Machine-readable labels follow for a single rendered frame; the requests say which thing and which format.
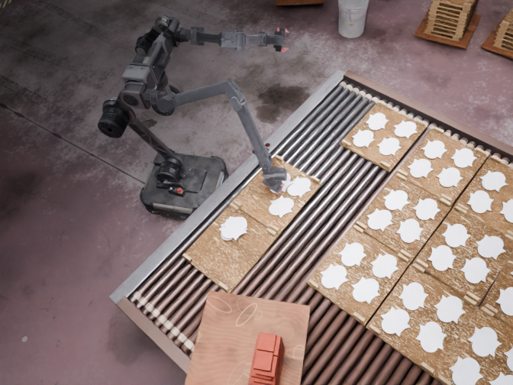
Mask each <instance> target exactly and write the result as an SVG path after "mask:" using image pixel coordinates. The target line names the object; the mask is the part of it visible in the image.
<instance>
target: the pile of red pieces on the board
mask: <svg viewBox="0 0 513 385"><path fill-rule="evenodd" d="M284 352H285V347H284V344H283V342H282V338H281V336H276V334H270V333H265V332H260V334H259V336H258V338H257V339H256V344H255V349H254V353H253V361H252V366H251V370H250V377H249V381H248V385H279V382H280V376H281V371H282V362H283V357H284Z"/></svg>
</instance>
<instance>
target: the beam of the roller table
mask: <svg viewBox="0 0 513 385"><path fill-rule="evenodd" d="M344 74H345V72H343V71H341V70H339V69H337V70H336V71H335V72H334V73H333V74H332V75H331V76H330V77H329V78H328V79H327V80H326V81H325V82H324V83H323V84H322V85H321V86H320V87H319V88H318V89H317V90H316V91H315V92H314V93H313V94H312V95H311V96H310V97H309V98H308V99H307V100H306V101H305V102H304V103H303V104H302V105H301V106H300V107H299V108H298V109H297V110H296V111H295V112H294V113H293V114H292V115H291V116H290V117H289V118H288V119H287V120H286V121H285V122H284V123H283V124H282V125H281V126H280V127H279V128H278V129H277V130H276V131H275V132H274V133H273V134H272V135H271V136H270V137H269V138H268V139H267V140H266V141H265V142H264V144H266V143H269V144H270V146H269V147H268V149H269V153H270V154H272V152H273V151H274V150H275V149H276V148H277V147H278V146H279V145H280V144H281V143H282V142H283V141H284V140H285V139H286V138H287V137H288V136H289V135H290V134H291V133H292V132H293V131H294V130H295V129H296V128H297V127H298V126H299V125H300V124H301V123H302V122H303V121H304V120H305V119H306V118H307V117H308V116H309V115H310V114H311V113H312V112H313V111H314V110H315V109H316V108H317V107H318V106H319V105H320V104H321V103H322V102H323V101H324V100H325V99H326V98H327V97H328V96H329V95H330V94H331V93H332V92H333V91H334V90H335V89H336V88H337V87H338V86H339V84H340V83H341V82H343V80H344ZM259 166H260V165H259V163H258V159H257V156H256V155H255V154H251V155H250V156H249V157H248V158H247V159H246V160H245V161H244V162H243V163H242V164H241V165H240V166H239V167H238V168H237V169H236V170H235V171H234V172H233V173H232V174H231V175H230V176H229V177H228V178H227V179H226V180H225V181H224V182H223V183H222V184H221V185H220V186H219V187H218V188H217V189H216V190H215V191H214V192H213V193H212V194H211V195H210V196H209V197H208V198H207V199H206V200H205V201H204V202H203V203H202V204H201V205H200V206H199V207H198V208H197V209H196V210H195V211H194V212H193V213H192V214H191V215H190V216H189V217H188V218H187V219H186V220H185V221H184V222H183V223H182V224H181V225H180V226H179V227H178V228H177V229H176V230H175V231H174V232H173V233H172V234H171V235H170V236H169V237H168V238H167V239H166V240H165V241H164V242H163V243H162V244H161V245H160V246H159V247H158V248H157V249H156V250H155V251H154V252H153V253H152V254H151V255H150V256H149V257H148V258H147V259H146V260H145V261H144V262H143V263H142V264H141V265H140V266H139V267H138V268H137V269H136V270H135V271H134V272H133V273H132V274H131V275H130V276H129V277H128V278H127V279H126V280H125V281H124V282H123V283H122V284H121V285H120V286H119V287H118V288H117V289H116V290H115V291H114V292H113V293H112V294H111V295H110V296H109V298H110V299H111V300H112V301H113V302H114V303H115V304H117V303H118V302H119V301H120V300H121V299H122V298H123V297H124V296H126V297H127V298H128V299H129V298H130V297H131V296H132V294H133V293H134V292H135V291H137V290H138V289H139V288H140V287H141V286H142V285H143V284H144V283H145V282H146V281H147V280H148V279H149V278H150V277H151V276H152V275H153V274H154V273H155V272H156V271H157V270H158V269H159V268H160V267H161V266H162V265H163V264H164V263H165V262H166V261H167V260H168V259H169V258H170V257H171V256H172V254H173V253H174V252H175V251H176V250H177V249H178V248H179V247H180V246H181V245H182V244H183V243H184V242H185V241H186V240H187V239H188V238H189V237H190V236H191V235H192V234H193V233H194V232H195V231H196V230H197V229H198V228H199V227H200V226H201V225H202V224H203V223H204V222H205V221H206V220H207V219H208V218H209V217H210V216H211V215H212V214H213V213H214V212H215V211H216V210H217V209H218V208H219V207H220V206H221V205H222V203H223V202H224V201H225V200H226V199H227V198H228V197H229V196H230V195H231V194H232V193H233V192H234V191H235V190H236V189H237V188H238V187H239V186H240V185H241V184H242V183H243V182H244V181H245V180H246V179H247V178H248V177H249V176H250V175H251V174H252V173H253V172H254V171H255V170H256V169H257V168H258V167H259Z"/></svg>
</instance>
